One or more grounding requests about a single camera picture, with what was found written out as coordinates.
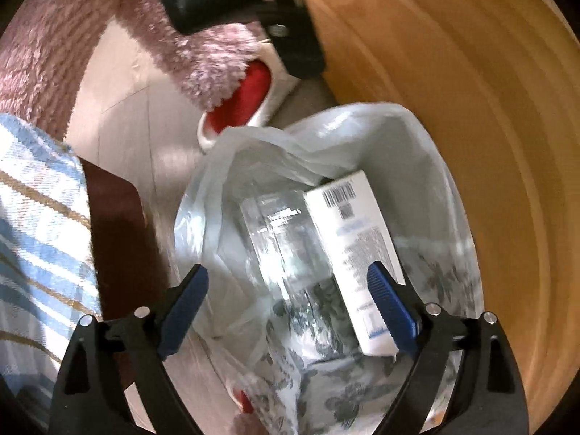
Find white labelled bottle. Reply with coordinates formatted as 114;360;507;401
303;170;406;356

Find floral waste bin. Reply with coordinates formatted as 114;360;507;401
263;245;483;435

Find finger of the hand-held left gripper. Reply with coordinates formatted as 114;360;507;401
260;0;328;79

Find pink shaggy rug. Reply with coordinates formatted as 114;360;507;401
0;0;275;132

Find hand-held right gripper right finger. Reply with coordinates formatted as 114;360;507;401
365;260;530;435

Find large clear plastic bottle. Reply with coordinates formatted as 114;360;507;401
239;190;345;359

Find trash bin with plastic liner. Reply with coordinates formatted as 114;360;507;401
174;102;483;435

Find wooden bed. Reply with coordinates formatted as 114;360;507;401
301;0;580;435

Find dark brown board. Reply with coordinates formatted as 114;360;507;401
79;156;155;431

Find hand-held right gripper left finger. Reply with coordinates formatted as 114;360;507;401
49;263;210;435

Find blue striped cloth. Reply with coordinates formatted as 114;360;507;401
0;113;103;418

